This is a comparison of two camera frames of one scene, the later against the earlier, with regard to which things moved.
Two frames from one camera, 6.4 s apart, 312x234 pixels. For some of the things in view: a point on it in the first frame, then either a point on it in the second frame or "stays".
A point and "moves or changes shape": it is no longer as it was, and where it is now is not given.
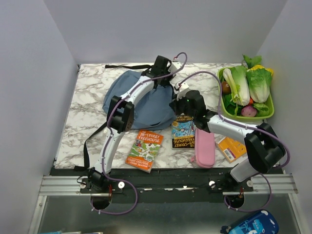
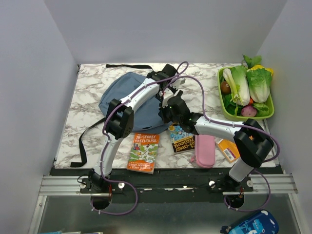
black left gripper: (163, 83) -> (159, 97)
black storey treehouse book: (183, 132) stays
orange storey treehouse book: (145, 150) stays
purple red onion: (248, 111) stays
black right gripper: (174, 104) -> (162, 112)
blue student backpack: (153, 109) moves or changes shape
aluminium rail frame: (283, 185) stays
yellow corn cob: (256, 67) stays
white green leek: (234, 89) stays
